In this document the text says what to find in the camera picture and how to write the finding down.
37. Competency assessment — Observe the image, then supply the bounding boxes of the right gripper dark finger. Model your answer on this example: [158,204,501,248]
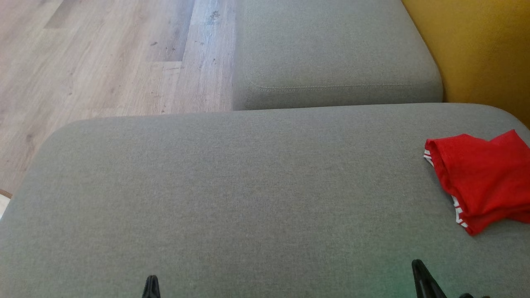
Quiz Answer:
[411,259,448,298]

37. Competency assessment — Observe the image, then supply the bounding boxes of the white mat brown edge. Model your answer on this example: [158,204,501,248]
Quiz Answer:
[0,188,13,219]

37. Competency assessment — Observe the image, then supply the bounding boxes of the small grey sofa cushion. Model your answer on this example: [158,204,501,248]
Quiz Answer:
[231,0,444,111]

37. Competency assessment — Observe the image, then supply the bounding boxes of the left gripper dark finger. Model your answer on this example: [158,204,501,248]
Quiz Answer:
[142,275,161,298]

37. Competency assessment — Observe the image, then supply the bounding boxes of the large grey sofa seat cushion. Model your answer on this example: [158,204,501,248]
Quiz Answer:
[0,102,530,298]

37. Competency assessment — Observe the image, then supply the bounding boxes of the mustard yellow sofa cushion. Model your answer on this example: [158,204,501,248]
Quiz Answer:
[400,0,530,129]

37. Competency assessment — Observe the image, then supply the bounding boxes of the red jersey white sleeves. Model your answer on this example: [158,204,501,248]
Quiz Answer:
[423,129,530,219]

